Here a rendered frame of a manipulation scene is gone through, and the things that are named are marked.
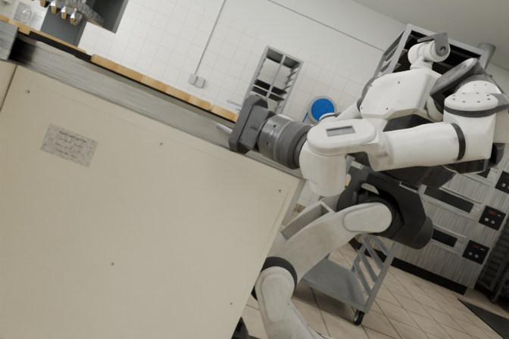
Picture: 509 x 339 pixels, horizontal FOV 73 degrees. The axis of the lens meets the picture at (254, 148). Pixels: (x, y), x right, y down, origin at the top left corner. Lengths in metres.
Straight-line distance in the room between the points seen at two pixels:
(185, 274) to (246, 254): 0.15
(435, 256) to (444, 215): 0.49
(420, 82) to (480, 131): 0.39
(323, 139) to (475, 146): 0.25
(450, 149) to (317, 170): 0.21
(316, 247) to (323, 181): 0.48
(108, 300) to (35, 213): 0.27
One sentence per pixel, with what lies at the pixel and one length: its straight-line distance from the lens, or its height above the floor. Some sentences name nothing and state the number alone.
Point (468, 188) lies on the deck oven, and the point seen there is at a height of 1.18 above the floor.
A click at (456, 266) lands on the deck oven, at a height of 0.29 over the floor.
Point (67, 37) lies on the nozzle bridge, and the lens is 1.42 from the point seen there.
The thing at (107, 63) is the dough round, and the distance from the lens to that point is 0.84.
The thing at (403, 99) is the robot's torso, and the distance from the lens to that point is 1.01.
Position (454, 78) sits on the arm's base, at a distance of 0.93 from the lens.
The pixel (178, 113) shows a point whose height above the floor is 0.87.
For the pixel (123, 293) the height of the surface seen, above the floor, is 0.42.
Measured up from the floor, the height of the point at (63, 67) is 0.87.
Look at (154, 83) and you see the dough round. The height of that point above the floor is 0.91.
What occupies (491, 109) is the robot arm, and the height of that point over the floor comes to 1.09.
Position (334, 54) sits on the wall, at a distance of 5.13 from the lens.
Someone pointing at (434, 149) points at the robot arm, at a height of 0.99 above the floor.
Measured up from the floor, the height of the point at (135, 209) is 0.62.
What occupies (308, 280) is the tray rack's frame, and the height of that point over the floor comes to 0.15.
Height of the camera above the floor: 0.92
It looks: 4 degrees down
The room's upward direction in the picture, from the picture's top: 23 degrees clockwise
